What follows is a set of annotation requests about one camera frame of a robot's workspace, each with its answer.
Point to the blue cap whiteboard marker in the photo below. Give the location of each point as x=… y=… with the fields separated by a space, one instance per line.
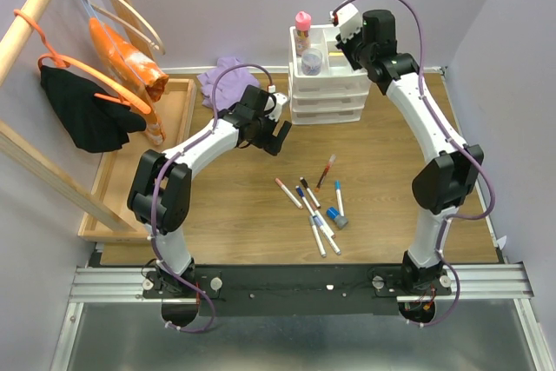
x=305 y=201

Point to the blue wire hanger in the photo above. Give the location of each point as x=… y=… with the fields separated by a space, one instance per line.
x=92 y=13

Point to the aluminium rail frame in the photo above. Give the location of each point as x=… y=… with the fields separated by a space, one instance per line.
x=486 y=323

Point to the brown cap white marker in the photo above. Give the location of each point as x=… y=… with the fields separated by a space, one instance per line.
x=327 y=234

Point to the clear round jar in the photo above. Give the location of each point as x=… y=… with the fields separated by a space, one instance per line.
x=311 y=62

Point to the white plastic drawer organizer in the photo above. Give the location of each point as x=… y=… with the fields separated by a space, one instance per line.
x=337 y=95

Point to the wooden hanger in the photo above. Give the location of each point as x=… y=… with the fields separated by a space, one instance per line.
x=147 y=33

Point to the red gel pen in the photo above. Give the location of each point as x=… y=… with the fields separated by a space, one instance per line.
x=324 y=173

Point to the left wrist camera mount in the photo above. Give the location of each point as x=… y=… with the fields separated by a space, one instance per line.
x=275 y=104

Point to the grey tip acrylic marker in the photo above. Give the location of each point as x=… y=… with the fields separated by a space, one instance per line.
x=317 y=237

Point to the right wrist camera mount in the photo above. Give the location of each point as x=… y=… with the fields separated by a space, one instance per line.
x=348 y=21

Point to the light blue acrylic marker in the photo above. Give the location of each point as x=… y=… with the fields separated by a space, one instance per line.
x=337 y=187

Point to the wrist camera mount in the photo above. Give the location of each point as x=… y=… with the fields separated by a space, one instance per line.
x=348 y=21
x=275 y=104

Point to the black garment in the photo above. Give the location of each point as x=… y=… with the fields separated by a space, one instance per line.
x=94 y=124

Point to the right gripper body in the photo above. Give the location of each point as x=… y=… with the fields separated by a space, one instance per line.
x=354 y=50

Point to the pink cap crayon bottle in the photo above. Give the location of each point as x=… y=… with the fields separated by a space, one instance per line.
x=302 y=32

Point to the purple cloth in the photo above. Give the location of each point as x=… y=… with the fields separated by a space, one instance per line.
x=230 y=88

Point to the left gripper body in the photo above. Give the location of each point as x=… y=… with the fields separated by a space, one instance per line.
x=264 y=137

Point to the pink cap white marker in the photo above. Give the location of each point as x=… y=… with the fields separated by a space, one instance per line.
x=288 y=193

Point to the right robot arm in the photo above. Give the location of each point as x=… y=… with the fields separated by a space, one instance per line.
x=368 y=41

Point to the orange white garment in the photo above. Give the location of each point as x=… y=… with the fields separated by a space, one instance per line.
x=155 y=80

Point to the grey blue cap glue bottle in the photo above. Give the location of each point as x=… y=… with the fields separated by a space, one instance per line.
x=340 y=220

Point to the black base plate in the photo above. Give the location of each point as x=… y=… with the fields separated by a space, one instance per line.
x=295 y=289

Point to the black cap whiteboard marker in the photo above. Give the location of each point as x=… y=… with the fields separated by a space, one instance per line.
x=310 y=192

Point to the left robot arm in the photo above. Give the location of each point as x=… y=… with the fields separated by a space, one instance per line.
x=160 y=193

